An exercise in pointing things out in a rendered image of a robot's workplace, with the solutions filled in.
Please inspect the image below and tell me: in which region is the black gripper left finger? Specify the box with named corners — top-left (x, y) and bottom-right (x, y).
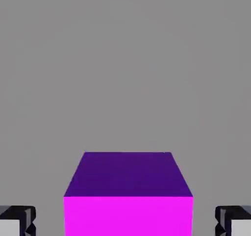
top-left (0, 205), bottom-right (37, 236)

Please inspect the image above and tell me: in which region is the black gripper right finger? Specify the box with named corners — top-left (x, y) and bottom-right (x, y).
top-left (214, 205), bottom-right (251, 236)

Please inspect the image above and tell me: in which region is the small magenta cube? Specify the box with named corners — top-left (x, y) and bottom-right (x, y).
top-left (63, 151), bottom-right (194, 236)

